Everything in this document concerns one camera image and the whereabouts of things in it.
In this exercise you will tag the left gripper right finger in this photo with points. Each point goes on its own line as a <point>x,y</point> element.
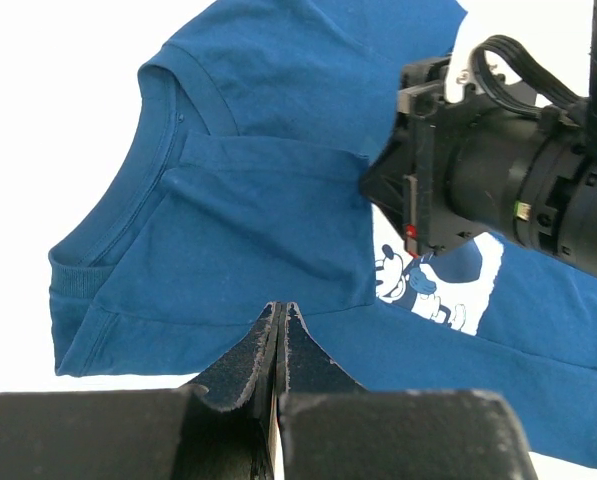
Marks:
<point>331,427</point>

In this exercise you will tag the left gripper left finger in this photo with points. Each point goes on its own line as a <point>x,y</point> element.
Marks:
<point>219,425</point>

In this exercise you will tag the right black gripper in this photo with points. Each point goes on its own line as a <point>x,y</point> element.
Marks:
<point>411,180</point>

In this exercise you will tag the navy blue t-shirt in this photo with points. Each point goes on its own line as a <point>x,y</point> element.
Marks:
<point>241,188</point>

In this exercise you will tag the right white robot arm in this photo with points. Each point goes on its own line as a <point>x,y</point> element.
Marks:
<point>500,135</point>

